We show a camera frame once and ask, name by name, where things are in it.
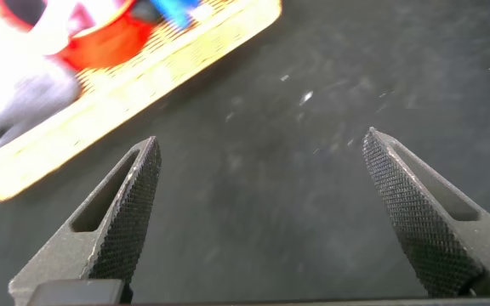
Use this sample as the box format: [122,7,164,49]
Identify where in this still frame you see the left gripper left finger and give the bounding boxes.
[8,135,162,305]

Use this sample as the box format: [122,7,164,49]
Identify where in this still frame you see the pink saucepan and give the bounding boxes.
[27,0,135,56]

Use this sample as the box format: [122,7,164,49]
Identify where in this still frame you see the black table cloth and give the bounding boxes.
[0,0,490,306]

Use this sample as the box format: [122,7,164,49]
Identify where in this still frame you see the red cooking pot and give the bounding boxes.
[0,0,157,73]

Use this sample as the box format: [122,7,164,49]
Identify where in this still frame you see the grey cloth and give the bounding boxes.
[0,70,83,161]

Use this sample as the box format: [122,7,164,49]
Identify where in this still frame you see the wicker basket brown handles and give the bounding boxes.
[0,0,283,203]

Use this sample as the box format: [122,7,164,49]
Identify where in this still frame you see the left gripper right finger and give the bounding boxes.
[362,126,490,298]

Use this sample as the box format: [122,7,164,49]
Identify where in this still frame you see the blue microfibre cloth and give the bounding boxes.
[149,0,202,31]

